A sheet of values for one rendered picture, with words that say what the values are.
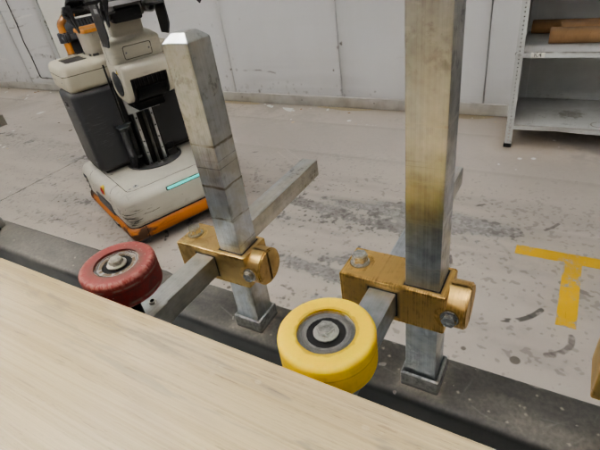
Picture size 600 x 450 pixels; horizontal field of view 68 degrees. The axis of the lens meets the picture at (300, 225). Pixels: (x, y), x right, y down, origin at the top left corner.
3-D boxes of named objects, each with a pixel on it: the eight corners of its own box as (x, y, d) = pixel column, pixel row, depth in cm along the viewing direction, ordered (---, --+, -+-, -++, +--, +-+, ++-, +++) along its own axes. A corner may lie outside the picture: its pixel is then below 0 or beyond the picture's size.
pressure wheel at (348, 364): (354, 472, 37) (343, 385, 31) (278, 427, 41) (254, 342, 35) (395, 398, 42) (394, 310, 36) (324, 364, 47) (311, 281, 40)
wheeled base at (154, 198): (92, 202, 256) (75, 162, 242) (190, 161, 286) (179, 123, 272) (137, 248, 209) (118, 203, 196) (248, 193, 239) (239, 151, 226)
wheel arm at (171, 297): (304, 176, 83) (301, 155, 81) (320, 179, 82) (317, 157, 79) (128, 345, 53) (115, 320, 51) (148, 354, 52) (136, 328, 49)
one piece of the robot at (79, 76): (95, 181, 245) (24, 17, 199) (184, 146, 271) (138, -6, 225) (116, 201, 222) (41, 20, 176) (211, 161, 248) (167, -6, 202)
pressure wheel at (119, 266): (181, 350, 51) (150, 272, 44) (110, 369, 50) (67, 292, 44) (182, 304, 57) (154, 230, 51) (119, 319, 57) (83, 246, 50)
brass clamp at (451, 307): (361, 276, 56) (358, 243, 53) (474, 304, 49) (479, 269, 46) (339, 309, 51) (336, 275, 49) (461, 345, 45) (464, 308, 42)
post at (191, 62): (262, 341, 73) (182, 27, 47) (281, 347, 71) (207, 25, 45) (251, 356, 71) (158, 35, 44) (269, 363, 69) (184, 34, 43)
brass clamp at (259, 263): (210, 247, 68) (201, 220, 66) (284, 267, 62) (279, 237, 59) (182, 271, 64) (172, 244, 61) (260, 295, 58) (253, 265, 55)
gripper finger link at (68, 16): (95, 25, 143) (83, -5, 141) (73, 29, 140) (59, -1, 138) (94, 34, 149) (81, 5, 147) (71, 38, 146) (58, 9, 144)
